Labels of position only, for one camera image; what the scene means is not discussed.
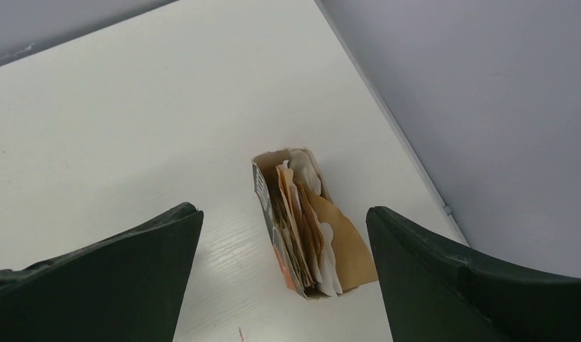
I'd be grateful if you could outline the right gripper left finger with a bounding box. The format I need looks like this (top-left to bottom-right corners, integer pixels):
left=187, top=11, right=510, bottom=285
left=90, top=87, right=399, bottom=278
left=0, top=202, right=204, bottom=341

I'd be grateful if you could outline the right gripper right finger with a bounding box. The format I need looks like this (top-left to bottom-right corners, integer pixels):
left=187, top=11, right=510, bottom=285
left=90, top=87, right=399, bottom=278
left=366, top=206, right=581, bottom=341

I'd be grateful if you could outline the orange coffee filter box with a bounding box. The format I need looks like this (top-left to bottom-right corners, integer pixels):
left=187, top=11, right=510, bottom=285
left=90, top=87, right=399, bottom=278
left=251, top=148, right=353, bottom=299

